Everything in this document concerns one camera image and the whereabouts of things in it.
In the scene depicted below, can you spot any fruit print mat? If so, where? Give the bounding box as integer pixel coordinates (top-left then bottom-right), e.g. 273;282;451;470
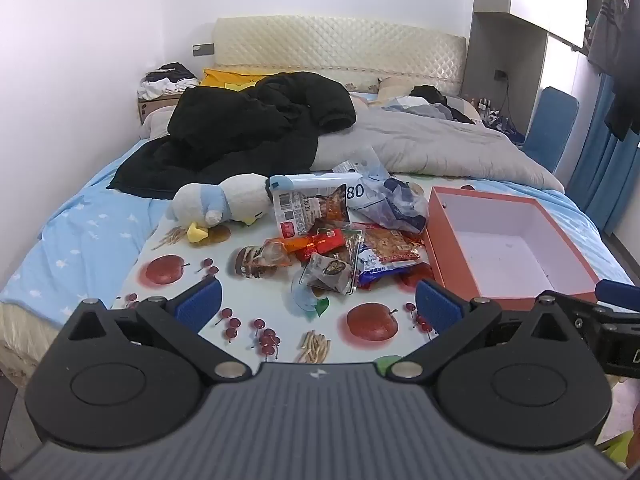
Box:
112;170;501;367

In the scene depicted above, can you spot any lime green object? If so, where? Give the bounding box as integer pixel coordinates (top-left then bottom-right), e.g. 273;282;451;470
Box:
597;430;637;468

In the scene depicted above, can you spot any blue chair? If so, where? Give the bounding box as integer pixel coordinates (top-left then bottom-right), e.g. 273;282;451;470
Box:
521;86;581;175

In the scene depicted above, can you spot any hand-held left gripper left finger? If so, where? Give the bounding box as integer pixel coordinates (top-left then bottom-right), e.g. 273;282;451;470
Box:
66;277;252;381

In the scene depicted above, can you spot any white barcode snack packet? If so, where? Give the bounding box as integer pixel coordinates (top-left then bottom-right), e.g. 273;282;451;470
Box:
270;182;352;239

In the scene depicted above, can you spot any grey quilt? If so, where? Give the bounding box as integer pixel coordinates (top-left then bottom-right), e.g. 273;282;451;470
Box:
309;104;567;195

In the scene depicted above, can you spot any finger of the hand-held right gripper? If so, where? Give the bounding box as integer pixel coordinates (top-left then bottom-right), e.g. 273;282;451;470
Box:
542;289;608;331
595;279;640;307

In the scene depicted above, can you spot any black hanging garment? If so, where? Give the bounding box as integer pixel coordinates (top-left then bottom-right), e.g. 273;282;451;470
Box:
603;0;640;142

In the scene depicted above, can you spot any grey bedside niche cabinet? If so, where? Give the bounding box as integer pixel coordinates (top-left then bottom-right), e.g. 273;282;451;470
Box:
461;9;550;138

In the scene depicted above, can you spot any yellow cloth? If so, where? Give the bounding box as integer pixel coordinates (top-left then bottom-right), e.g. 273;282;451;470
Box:
200;66;273;93

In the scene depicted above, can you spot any white blue plush penguin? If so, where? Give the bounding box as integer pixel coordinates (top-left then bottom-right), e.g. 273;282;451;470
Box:
165;172;275;245

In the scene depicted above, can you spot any blue white tissue pack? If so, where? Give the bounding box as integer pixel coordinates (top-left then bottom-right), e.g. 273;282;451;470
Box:
269;146;431;235

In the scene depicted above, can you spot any wooden nightstand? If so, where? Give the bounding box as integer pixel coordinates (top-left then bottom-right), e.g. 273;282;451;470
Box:
137;92;183;125

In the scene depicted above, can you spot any pink pillow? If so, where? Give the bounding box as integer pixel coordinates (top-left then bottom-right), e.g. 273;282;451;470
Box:
141;109;176;140

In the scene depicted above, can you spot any clear orange-brown snack packet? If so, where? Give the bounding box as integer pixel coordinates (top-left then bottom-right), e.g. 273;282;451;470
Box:
247;239;295;278

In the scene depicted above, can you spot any pile of folded clothes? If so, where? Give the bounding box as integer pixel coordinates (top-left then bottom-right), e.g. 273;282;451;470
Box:
138;62;202;102

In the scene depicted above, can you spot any clear packet with brown bun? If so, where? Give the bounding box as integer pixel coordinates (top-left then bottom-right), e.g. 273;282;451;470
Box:
299;252;360;295

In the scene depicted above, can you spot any orange cardboard box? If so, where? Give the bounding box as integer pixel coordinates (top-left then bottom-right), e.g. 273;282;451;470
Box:
422;186;601;312

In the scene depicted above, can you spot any orange snack packet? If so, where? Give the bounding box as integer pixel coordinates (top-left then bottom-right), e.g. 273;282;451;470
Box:
281;236;321;263

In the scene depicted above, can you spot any dark clothes heap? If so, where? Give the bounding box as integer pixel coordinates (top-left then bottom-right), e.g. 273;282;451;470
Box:
382;85;478;125

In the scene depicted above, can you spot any blue curtain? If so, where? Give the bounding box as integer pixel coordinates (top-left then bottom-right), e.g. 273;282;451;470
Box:
565;67;640;235

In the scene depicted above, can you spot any cream quilted headboard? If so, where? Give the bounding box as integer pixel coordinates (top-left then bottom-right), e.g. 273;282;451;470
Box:
212;16;468;97

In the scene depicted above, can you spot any peach floral pillow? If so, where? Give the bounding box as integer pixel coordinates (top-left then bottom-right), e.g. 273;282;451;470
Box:
347;77;418;108

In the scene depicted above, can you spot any black puffer jacket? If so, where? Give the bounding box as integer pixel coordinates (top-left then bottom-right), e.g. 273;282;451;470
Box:
107;71;357;200

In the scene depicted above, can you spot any grey striped hanging jacket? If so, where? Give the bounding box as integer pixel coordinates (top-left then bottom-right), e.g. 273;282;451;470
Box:
586;0;630;77

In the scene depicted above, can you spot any red foil snack packet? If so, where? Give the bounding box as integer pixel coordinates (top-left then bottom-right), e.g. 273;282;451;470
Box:
299;226;362;262

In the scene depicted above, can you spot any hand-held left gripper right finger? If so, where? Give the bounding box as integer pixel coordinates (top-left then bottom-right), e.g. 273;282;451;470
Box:
391;279;576;381

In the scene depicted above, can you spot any large tan snack packet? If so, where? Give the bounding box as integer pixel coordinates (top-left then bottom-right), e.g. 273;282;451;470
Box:
356;225;432;288

